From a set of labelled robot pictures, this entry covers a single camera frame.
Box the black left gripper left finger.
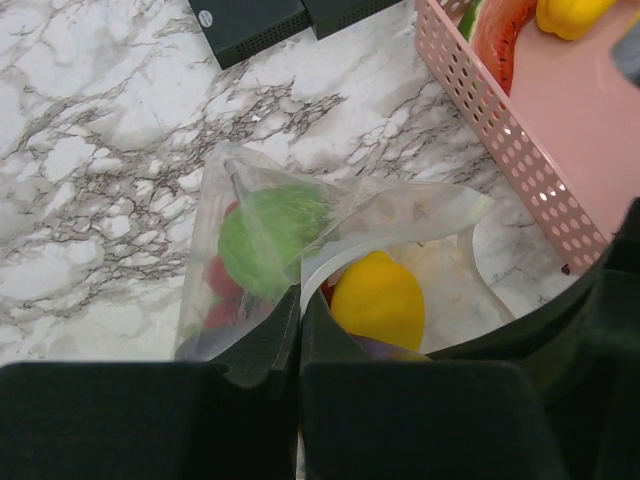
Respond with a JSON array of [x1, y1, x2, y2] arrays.
[[1, 287, 300, 479]]

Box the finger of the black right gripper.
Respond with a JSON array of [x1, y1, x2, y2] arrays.
[[435, 201, 639, 479]]

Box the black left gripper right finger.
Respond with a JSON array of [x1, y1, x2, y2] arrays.
[[299, 295, 565, 479]]

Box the dark purple toy eggplant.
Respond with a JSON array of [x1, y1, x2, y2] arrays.
[[351, 335, 430, 362]]

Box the yellow toy lemon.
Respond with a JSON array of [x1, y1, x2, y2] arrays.
[[330, 251, 426, 351]]

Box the red toy strawberry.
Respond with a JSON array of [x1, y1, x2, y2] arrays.
[[206, 255, 244, 300]]

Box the clear polka dot zip bag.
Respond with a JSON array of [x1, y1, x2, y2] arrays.
[[174, 144, 513, 361]]

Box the green toy lettuce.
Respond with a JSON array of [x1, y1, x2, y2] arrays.
[[218, 185, 332, 302]]

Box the pink perforated plastic basket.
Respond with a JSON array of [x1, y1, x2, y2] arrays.
[[415, 1, 639, 274]]

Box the yellow toy bell pepper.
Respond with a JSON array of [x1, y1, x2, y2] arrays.
[[536, 0, 616, 41]]

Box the red toy watermelon slice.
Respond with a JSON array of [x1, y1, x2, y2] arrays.
[[458, 0, 537, 96]]

